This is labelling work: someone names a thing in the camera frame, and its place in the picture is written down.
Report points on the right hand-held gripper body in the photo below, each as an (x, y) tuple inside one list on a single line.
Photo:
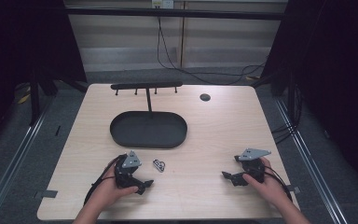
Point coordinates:
[(256, 169)]

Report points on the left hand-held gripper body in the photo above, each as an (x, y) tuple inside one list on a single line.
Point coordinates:
[(125, 179)]

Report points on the person's right hand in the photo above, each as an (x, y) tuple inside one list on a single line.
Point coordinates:
[(268, 188)]

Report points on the person's left hand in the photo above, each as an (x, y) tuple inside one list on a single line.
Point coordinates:
[(108, 194)]

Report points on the grey tape strip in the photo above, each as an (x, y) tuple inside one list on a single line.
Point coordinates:
[(47, 194), (294, 189)]

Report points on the black hook stand with tray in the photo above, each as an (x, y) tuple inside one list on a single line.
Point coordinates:
[(149, 130)]

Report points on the round black table grommet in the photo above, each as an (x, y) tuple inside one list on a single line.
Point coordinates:
[(205, 97)]

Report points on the black metal stand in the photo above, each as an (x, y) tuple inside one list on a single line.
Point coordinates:
[(34, 99)]

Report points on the yellow floor tape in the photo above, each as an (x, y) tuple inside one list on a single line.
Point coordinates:
[(24, 98)]

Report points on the black curtain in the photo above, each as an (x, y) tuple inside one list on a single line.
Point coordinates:
[(18, 43), (335, 62)]

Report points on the aluminium floor rail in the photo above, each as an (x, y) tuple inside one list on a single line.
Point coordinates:
[(9, 165), (313, 168)]

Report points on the black horizontal frame bar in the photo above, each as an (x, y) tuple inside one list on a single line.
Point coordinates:
[(167, 13)]

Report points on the white wall socket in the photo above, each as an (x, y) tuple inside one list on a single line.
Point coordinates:
[(163, 3)]

